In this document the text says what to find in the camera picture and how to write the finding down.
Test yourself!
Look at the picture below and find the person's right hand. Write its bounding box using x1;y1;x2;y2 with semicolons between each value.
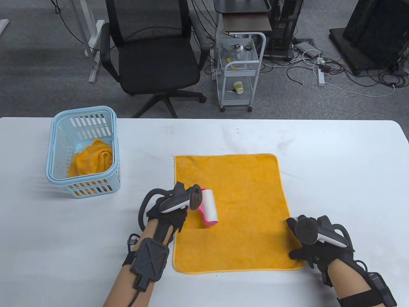
286;215;355;272

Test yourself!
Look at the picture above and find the person's left hand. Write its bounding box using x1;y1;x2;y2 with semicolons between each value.
146;192;189;234

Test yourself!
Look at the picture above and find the pink lint roller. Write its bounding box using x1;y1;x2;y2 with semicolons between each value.
189;189;220;227

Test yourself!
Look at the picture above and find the person's right forearm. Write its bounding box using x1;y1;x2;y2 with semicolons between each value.
328;259;397;307

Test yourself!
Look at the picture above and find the person's left forearm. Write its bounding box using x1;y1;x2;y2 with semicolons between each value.
103;219;174;307

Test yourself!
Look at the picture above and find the grey left hand controller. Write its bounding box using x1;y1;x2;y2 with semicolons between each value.
138;182;202;231

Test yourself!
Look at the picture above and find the grey hand controller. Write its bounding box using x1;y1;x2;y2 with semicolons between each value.
138;182;202;231
296;216;354;248

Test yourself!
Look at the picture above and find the grey right hand controller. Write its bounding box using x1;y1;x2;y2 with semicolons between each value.
296;216;354;248

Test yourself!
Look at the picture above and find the light blue plastic basket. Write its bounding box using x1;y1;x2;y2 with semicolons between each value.
46;106;121;199

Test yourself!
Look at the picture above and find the black mesh office chair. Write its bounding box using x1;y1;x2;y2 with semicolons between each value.
100;0;211;119

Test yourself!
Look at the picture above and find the brown shelf board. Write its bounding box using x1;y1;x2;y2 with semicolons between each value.
222;14;273;33

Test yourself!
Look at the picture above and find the black computer tower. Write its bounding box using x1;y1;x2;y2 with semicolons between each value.
265;0;304;62

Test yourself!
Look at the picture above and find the black tray shelf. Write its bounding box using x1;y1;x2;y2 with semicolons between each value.
213;0;272;14

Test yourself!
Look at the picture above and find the large black display stand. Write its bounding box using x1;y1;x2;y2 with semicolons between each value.
329;0;409;76

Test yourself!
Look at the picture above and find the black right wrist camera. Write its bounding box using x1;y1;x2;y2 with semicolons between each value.
338;272;397;307

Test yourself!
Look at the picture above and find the white rolling wire cart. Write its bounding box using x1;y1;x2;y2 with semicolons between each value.
216;31;266;112

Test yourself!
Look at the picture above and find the long white cable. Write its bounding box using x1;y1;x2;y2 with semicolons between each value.
324;81;397;98

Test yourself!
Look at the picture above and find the white desk leg frame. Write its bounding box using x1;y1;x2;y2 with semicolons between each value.
69;0;106;83

